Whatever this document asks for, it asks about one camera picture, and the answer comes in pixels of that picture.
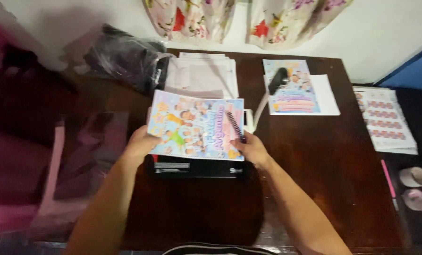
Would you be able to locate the person's right hand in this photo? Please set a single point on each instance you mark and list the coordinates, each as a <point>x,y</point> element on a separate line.
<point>254,150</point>

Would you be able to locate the person's left hand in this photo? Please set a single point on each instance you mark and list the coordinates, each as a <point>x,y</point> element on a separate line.
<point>140,143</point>

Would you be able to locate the person's right fingers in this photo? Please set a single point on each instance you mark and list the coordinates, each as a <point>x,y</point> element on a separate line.
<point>237,144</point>

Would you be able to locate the person's left fingers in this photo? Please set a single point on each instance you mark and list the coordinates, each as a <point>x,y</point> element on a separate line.
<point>154,141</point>

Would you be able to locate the black spiral binding coil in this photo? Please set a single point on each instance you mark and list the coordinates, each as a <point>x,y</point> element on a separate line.
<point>235,125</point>

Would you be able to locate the colourful cartoon cover booklet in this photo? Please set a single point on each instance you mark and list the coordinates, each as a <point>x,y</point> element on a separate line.
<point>197,125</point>

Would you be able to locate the black binding machine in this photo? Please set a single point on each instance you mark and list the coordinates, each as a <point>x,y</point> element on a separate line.
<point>197,168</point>

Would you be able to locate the stack of white paper sheets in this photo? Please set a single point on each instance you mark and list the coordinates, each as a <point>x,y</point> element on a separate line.
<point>202,76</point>

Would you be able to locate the colourful cartoon printed cover sheet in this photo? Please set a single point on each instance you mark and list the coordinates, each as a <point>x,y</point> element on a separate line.
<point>292,90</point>

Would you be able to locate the black plastic bag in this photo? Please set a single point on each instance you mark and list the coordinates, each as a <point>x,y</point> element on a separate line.
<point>126,58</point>

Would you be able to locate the pink plastic sheet pile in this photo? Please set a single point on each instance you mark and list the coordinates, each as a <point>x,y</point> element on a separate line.
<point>37,173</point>

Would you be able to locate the floral curtain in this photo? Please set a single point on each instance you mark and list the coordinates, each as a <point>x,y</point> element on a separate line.
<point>289,21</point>
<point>191,19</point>

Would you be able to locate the sheets of printed stickers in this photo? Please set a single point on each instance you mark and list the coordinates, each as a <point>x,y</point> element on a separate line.
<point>384,118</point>

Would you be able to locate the pink pen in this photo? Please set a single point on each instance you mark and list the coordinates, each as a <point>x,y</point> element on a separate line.
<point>388,182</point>

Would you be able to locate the white tape roll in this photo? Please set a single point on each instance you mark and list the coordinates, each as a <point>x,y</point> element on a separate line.
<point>414,177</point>

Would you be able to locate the pink tape roll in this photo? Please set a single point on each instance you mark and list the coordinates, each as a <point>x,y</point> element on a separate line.
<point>418,200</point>

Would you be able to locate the blue board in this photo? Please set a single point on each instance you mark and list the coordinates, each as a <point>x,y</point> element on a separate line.
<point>411,69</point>

